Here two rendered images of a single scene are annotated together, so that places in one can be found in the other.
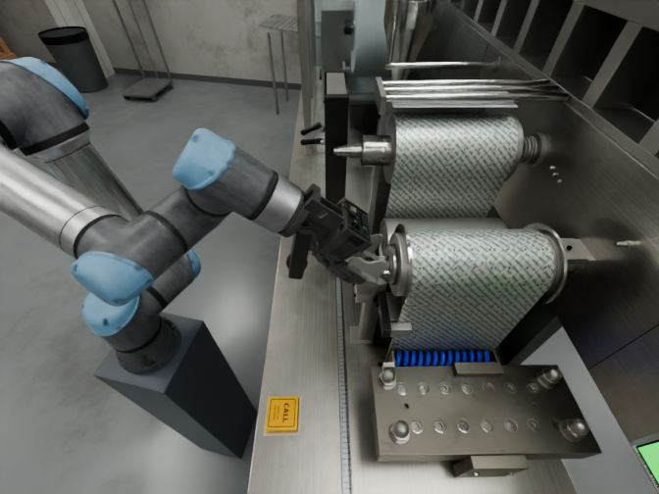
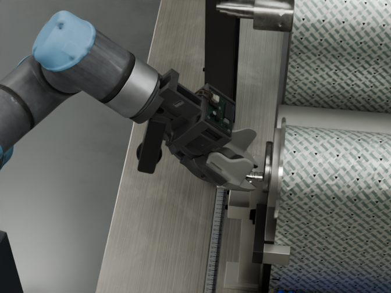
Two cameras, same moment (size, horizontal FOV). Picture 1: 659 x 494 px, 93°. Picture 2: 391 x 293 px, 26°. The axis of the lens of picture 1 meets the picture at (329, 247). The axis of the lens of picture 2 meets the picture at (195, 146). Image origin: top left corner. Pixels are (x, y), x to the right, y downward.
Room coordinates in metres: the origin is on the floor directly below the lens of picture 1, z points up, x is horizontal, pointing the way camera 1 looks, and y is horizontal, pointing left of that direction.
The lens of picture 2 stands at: (-0.43, -0.11, 2.18)
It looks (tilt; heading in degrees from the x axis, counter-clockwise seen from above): 48 degrees down; 7
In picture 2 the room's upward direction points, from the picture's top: straight up
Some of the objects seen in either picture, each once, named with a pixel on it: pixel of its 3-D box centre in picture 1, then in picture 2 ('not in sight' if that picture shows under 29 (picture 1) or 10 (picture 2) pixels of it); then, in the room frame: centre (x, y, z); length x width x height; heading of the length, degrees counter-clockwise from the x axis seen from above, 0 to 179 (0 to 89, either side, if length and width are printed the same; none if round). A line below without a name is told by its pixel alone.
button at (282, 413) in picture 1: (282, 414); not in sight; (0.20, 0.11, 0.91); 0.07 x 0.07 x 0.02; 1
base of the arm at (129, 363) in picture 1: (143, 337); not in sight; (0.37, 0.48, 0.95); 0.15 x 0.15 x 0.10
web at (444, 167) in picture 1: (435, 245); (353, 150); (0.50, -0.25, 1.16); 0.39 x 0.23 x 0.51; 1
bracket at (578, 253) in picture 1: (570, 250); not in sight; (0.37, -0.42, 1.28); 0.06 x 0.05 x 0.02; 91
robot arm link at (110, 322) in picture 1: (123, 311); not in sight; (0.38, 0.47, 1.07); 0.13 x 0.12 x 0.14; 152
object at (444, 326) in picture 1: (453, 329); (350, 263); (0.31, -0.25, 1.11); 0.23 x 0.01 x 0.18; 91
